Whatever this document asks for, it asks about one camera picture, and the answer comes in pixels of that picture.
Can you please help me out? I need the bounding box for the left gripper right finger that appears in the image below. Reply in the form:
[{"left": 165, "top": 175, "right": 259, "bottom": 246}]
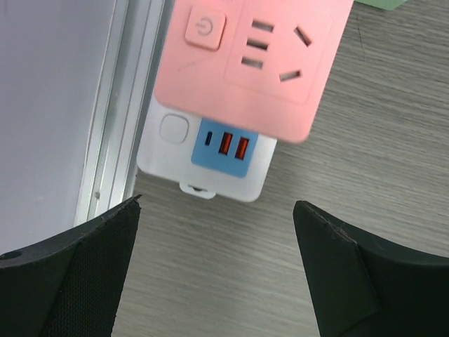
[{"left": 293, "top": 201, "right": 448, "bottom": 336}]

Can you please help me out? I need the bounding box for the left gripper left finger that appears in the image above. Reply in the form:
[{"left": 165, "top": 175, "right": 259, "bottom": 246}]
[{"left": 1, "top": 197, "right": 141, "bottom": 336}]

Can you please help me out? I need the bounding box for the white power strip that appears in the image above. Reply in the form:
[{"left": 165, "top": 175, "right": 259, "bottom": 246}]
[{"left": 137, "top": 98, "right": 277, "bottom": 202}]

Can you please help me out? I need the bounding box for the pink cube socket adapter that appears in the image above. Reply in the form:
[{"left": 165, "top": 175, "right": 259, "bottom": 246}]
[{"left": 154, "top": 0, "right": 353, "bottom": 143}]

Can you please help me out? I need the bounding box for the green cube plug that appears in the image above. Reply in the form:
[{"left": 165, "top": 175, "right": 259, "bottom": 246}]
[{"left": 356, "top": 0, "right": 407, "bottom": 11}]

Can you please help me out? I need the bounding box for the aluminium frame rail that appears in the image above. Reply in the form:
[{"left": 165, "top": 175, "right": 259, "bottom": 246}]
[{"left": 74, "top": 1, "right": 173, "bottom": 225}]

